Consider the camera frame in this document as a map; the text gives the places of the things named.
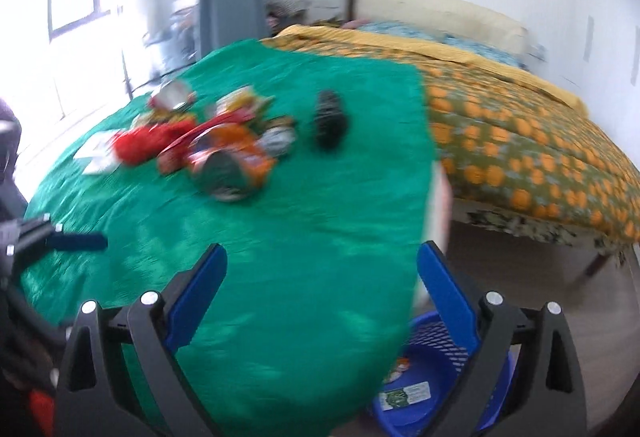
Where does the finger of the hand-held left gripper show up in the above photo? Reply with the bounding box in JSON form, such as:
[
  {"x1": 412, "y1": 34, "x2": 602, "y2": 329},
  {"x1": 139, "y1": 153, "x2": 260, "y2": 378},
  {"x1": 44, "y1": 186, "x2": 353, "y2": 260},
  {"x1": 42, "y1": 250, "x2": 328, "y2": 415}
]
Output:
[{"x1": 15, "y1": 214, "x2": 108, "y2": 268}]

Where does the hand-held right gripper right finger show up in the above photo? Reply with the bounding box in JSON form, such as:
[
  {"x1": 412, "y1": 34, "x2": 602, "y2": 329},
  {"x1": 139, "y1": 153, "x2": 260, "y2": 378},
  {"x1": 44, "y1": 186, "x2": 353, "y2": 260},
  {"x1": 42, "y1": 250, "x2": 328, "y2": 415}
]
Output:
[{"x1": 416, "y1": 241, "x2": 588, "y2": 437}]

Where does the yellow chip bag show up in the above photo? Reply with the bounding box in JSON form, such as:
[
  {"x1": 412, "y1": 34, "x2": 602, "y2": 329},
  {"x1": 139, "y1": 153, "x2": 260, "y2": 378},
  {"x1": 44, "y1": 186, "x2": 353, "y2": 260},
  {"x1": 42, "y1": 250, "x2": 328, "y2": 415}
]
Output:
[{"x1": 215, "y1": 86, "x2": 276, "y2": 122}]

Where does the white paper sheet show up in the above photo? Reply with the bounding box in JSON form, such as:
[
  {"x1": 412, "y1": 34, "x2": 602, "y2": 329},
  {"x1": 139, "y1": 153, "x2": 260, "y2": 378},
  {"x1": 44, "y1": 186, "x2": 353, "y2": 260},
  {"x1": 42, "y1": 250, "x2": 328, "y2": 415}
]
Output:
[{"x1": 74, "y1": 129, "x2": 123, "y2": 176}]

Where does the patterned bed skirt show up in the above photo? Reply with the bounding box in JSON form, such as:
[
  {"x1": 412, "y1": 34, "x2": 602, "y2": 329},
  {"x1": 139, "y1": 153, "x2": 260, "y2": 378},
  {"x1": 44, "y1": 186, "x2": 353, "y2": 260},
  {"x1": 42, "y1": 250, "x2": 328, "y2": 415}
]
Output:
[{"x1": 452, "y1": 199, "x2": 631, "y2": 258}]

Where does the red crumpled packet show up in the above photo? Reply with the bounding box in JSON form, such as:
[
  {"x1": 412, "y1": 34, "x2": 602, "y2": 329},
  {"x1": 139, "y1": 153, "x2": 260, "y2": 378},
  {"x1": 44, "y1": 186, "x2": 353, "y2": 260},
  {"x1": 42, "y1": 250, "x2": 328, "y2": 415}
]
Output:
[{"x1": 111, "y1": 119, "x2": 198, "y2": 166}]

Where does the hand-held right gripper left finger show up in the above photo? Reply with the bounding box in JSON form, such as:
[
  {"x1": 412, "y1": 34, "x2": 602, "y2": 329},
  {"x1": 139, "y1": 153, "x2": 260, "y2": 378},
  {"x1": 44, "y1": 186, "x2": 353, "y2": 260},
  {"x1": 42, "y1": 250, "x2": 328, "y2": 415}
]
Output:
[{"x1": 54, "y1": 243, "x2": 229, "y2": 437}]

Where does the blue patterned pillow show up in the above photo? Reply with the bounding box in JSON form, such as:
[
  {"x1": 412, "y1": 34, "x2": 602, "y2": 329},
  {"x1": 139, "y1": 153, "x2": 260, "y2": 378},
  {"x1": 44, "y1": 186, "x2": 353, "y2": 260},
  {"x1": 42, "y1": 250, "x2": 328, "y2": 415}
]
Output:
[{"x1": 357, "y1": 19, "x2": 526, "y2": 70}]

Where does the cream bed headboard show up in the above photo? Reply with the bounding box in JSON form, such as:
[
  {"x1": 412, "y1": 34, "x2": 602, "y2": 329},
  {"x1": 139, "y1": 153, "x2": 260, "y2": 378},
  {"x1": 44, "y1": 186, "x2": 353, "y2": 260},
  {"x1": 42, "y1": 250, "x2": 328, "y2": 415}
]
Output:
[{"x1": 347, "y1": 0, "x2": 531, "y2": 62}]

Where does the green tablecloth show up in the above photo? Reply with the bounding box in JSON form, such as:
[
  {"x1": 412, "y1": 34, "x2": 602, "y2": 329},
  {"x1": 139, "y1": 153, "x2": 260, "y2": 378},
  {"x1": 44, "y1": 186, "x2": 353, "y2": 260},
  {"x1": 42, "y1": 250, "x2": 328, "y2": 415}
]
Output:
[{"x1": 15, "y1": 39, "x2": 443, "y2": 437}]

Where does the silver crumpled packet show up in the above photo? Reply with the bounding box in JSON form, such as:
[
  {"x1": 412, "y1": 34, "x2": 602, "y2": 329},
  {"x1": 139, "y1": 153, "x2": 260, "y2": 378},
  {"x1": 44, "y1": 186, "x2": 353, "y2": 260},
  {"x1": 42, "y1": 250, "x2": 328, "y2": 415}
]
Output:
[{"x1": 260, "y1": 116, "x2": 299, "y2": 158}]

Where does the red soda can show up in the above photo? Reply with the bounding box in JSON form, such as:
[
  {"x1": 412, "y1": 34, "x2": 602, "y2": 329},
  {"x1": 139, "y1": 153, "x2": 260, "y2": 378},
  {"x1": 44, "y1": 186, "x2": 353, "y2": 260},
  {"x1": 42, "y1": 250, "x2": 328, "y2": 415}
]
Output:
[{"x1": 148, "y1": 79, "x2": 197, "y2": 112}]

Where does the dark clothes pile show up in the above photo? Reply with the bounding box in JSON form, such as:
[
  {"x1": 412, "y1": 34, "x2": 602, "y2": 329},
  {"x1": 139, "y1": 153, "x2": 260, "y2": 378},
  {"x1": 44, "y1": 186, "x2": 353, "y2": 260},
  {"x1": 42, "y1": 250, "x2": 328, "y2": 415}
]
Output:
[{"x1": 263, "y1": 0, "x2": 313, "y2": 35}]

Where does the orange snack bag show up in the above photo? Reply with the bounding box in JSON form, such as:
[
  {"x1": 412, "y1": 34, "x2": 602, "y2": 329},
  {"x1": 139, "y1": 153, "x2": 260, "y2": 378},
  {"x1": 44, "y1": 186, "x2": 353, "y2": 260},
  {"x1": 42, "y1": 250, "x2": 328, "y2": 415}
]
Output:
[{"x1": 157, "y1": 124, "x2": 276, "y2": 202}]

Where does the blue plastic basket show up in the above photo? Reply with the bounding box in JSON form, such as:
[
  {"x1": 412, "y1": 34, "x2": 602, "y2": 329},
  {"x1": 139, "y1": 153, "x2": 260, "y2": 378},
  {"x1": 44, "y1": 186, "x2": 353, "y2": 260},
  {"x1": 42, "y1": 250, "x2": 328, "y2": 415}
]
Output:
[{"x1": 367, "y1": 311, "x2": 516, "y2": 437}]

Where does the green label packet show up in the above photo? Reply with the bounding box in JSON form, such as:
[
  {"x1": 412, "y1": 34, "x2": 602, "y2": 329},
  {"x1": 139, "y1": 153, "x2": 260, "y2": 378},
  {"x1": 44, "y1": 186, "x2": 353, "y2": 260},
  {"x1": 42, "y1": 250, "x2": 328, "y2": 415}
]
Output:
[{"x1": 380, "y1": 381, "x2": 432, "y2": 410}]

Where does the black mesh roll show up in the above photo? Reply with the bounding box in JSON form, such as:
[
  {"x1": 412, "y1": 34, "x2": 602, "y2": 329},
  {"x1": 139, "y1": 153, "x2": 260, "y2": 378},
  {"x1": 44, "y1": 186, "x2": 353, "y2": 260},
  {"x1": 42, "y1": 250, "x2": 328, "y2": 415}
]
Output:
[{"x1": 312, "y1": 89, "x2": 348, "y2": 152}]

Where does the wooden bed leg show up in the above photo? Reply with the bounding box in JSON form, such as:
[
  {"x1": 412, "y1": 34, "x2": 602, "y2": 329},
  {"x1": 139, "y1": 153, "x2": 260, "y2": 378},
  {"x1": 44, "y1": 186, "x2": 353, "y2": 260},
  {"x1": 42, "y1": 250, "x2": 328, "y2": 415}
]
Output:
[{"x1": 580, "y1": 249, "x2": 613, "y2": 279}]

